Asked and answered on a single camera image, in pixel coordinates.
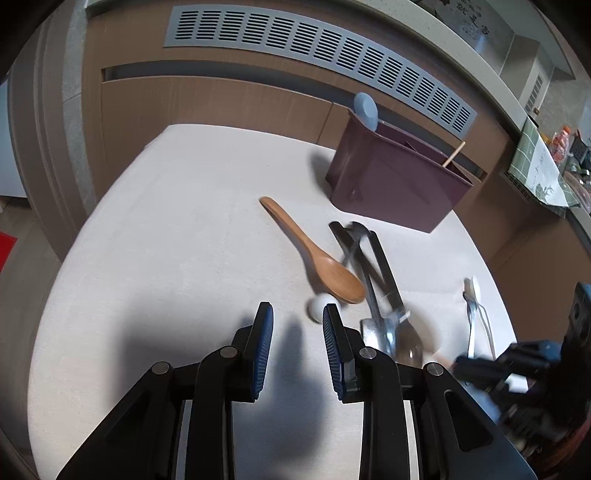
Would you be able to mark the wooden chopstick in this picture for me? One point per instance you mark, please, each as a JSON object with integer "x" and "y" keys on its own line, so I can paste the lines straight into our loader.
{"x": 455, "y": 154}

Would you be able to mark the wooden spoon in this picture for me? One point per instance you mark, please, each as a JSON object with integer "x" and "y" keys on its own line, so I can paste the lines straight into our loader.
{"x": 332, "y": 272}

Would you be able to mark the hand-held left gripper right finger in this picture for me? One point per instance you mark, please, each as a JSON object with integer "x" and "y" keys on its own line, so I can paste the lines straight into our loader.
{"x": 331, "y": 350}

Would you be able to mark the red mat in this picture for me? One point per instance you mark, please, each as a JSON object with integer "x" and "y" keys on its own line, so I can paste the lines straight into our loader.
{"x": 5, "y": 251}

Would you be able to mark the white ball-ended stick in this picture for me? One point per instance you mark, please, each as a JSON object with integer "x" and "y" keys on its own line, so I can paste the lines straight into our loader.
{"x": 318, "y": 308}

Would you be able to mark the grey vent grille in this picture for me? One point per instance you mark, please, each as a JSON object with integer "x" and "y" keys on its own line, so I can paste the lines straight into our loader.
{"x": 323, "y": 50}

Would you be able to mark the green checked cloth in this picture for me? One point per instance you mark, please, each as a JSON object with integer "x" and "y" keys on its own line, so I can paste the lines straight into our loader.
{"x": 538, "y": 166}

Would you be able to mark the maroon utensil holder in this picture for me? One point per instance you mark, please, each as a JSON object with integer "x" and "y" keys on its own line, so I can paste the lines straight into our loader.
{"x": 392, "y": 180}

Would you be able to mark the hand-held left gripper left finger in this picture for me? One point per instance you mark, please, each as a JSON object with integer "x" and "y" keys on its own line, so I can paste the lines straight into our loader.
{"x": 263, "y": 350}

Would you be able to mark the white spoon at edge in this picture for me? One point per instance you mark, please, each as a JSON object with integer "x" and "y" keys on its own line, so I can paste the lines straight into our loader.
{"x": 471, "y": 327}

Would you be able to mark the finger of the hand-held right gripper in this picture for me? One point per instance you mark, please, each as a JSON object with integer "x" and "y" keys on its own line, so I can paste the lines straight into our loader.
{"x": 489, "y": 373}
{"x": 538, "y": 353}

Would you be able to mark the wall drawing board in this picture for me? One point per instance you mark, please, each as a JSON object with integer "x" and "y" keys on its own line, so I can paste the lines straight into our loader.
{"x": 461, "y": 16}

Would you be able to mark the blue spoon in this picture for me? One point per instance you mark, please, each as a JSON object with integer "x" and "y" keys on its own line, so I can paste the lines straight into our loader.
{"x": 366, "y": 109}

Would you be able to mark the person's right forearm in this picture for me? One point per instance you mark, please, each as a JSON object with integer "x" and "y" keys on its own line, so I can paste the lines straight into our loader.
{"x": 568, "y": 452}

